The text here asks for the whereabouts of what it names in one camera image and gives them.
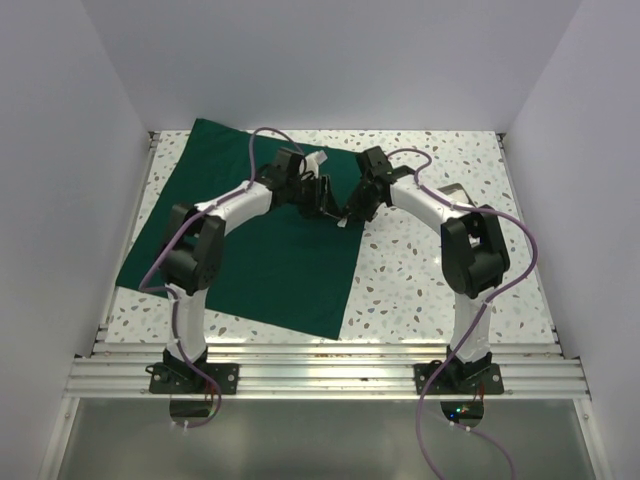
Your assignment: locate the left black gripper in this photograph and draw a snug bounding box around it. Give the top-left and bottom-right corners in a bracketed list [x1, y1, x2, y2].
[285, 174, 342, 220]

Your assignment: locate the green surgical cloth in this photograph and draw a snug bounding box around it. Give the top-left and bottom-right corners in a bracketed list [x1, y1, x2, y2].
[116, 119, 364, 340]

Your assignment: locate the metal instrument tray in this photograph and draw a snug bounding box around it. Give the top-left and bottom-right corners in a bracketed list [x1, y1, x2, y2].
[439, 183, 476, 207]

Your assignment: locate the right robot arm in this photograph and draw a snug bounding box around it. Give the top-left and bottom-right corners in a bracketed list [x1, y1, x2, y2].
[345, 147, 510, 393]

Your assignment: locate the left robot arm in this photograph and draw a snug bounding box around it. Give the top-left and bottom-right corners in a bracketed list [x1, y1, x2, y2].
[154, 149, 343, 393]

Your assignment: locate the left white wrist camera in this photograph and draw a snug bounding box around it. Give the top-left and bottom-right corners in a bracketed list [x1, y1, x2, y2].
[305, 150, 328, 176]

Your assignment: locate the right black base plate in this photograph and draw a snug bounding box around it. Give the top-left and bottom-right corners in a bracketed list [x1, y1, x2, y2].
[413, 361, 505, 396]

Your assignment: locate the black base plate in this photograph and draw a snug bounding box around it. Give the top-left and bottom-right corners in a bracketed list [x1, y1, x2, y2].
[145, 363, 240, 395]
[413, 361, 505, 396]

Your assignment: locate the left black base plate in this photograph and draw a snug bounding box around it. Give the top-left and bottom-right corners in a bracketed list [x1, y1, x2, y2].
[145, 363, 240, 395]

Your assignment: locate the aluminium mounting rail frame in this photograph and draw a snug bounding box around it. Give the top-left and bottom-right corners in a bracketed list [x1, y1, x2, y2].
[37, 130, 612, 480]

